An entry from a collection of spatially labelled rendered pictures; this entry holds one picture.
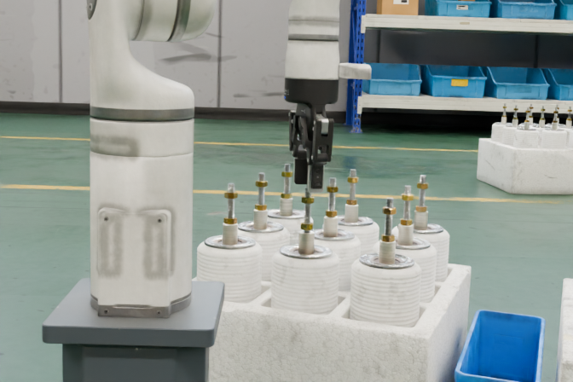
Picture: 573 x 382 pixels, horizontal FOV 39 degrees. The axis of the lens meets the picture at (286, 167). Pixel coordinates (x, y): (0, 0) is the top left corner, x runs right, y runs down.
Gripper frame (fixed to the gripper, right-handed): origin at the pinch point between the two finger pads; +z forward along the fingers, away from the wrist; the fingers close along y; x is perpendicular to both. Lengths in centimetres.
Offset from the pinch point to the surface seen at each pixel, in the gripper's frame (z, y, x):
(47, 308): 36, -59, -37
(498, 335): 27.6, -6.4, 35.6
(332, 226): 8.8, -8.4, 6.8
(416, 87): 6, -403, 197
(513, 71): -6, -427, 285
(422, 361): 20.8, 17.4, 10.8
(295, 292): 15.1, 4.3, -2.6
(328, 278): 13.2, 4.7, 2.0
